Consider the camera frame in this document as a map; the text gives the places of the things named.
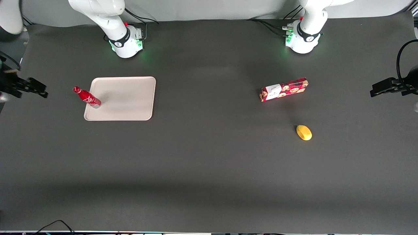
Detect dark grey table mat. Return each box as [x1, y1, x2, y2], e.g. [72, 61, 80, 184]
[0, 11, 418, 234]

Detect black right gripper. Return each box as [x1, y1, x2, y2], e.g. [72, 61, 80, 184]
[0, 72, 49, 99]

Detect red coke bottle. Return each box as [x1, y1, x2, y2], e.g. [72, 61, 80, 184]
[72, 86, 102, 109]

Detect thin black cable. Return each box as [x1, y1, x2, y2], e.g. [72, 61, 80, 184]
[33, 220, 75, 235]

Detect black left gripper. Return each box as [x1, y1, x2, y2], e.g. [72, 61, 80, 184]
[370, 65, 418, 98]

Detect black looped gripper cable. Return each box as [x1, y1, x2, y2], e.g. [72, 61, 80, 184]
[396, 39, 418, 95]

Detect red cookie box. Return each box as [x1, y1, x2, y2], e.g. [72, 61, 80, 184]
[259, 77, 309, 102]

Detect yellow lemon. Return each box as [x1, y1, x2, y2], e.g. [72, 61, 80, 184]
[296, 124, 313, 141]

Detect beige plastic tray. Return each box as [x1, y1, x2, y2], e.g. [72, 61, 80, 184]
[84, 76, 156, 121]

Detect black left arm base cables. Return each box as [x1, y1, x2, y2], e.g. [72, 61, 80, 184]
[248, 5, 302, 38]

